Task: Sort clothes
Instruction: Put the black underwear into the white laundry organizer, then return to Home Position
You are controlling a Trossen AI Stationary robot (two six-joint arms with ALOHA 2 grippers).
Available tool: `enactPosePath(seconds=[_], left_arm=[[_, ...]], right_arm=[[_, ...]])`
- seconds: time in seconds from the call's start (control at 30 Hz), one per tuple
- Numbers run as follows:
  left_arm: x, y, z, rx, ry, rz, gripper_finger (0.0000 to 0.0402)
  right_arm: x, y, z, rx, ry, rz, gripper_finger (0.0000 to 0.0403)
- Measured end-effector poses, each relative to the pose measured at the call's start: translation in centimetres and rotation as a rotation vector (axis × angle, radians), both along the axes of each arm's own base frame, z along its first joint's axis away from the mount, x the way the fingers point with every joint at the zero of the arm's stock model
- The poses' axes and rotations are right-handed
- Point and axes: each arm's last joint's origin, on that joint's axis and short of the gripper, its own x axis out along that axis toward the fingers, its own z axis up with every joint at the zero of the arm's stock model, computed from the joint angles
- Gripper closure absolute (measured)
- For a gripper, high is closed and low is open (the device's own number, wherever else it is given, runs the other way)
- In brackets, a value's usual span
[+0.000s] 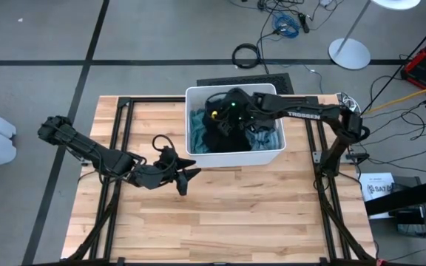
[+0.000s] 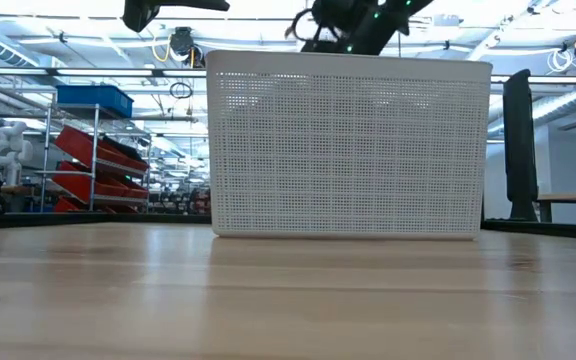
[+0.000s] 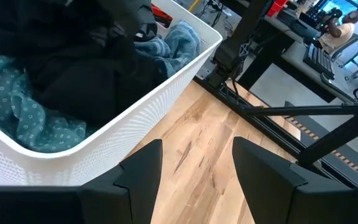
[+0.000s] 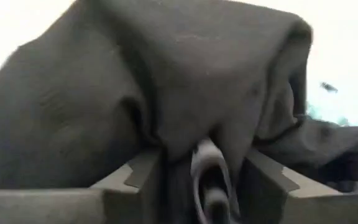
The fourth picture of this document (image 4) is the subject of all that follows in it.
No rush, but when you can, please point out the green floral-print shirt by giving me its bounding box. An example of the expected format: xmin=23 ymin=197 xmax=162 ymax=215
xmin=305 ymin=102 xmax=351 ymax=127

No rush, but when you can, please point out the plain black garment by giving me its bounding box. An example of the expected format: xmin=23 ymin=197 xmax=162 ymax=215
xmin=0 ymin=0 xmax=358 ymax=224

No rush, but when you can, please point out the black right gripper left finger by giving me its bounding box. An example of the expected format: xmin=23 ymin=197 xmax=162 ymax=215
xmin=89 ymin=149 xmax=167 ymax=224

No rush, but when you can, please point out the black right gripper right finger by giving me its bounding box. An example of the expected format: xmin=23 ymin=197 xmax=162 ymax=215
xmin=240 ymin=149 xmax=344 ymax=224

